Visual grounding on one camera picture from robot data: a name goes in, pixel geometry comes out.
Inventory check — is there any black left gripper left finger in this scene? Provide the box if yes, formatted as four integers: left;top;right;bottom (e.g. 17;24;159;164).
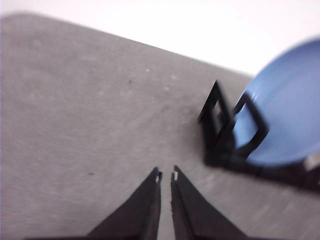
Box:
63;167;163;240

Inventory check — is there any black plate rack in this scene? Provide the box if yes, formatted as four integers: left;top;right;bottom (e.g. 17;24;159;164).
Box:
198;80;320;193

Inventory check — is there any blue plate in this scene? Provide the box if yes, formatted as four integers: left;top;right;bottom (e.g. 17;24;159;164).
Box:
234;38;320;167

